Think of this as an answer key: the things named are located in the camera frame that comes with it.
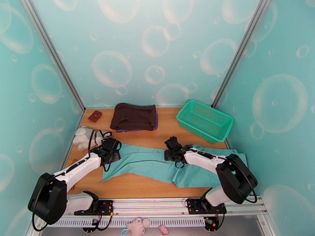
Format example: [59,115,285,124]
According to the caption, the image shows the teal trousers with striped waistband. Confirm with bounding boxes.
[100,144,248,189]

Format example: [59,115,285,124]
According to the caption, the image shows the dark brown folded trousers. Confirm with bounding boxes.
[110,103,158,131]

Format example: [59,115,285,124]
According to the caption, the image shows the purple folded garment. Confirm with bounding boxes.
[115,112,159,133]

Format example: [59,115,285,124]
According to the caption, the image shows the grey white plush dog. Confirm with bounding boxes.
[73,126,111,151]

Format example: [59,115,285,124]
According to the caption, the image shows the brown leather key case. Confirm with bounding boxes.
[87,110,103,123]

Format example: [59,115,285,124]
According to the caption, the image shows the green plastic basket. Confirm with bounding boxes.
[176,100,234,144]

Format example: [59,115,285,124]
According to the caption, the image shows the left base red black wiring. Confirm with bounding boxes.
[92,204,114,231]

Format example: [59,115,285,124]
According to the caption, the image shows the base red black wiring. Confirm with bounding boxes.
[92,204,114,231]
[204,209,226,231]

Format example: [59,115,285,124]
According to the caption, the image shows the pink plush mouse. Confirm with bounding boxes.
[122,217,151,236]

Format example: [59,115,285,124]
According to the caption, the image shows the right base red black wiring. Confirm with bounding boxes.
[204,209,226,231]

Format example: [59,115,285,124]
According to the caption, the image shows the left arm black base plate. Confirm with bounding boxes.
[74,199,114,216]

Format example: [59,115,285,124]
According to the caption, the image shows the aluminium mounting rail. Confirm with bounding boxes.
[34,197,267,218]

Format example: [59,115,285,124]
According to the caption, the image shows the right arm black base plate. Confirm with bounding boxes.
[186,198,227,215]

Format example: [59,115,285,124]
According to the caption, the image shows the white vented cable duct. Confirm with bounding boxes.
[40,216,207,229]

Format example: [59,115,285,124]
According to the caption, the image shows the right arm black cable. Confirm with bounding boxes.
[174,161,258,205]

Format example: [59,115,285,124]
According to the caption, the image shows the aluminium corner post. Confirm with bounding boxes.
[211,0,274,109]
[19,0,86,113]

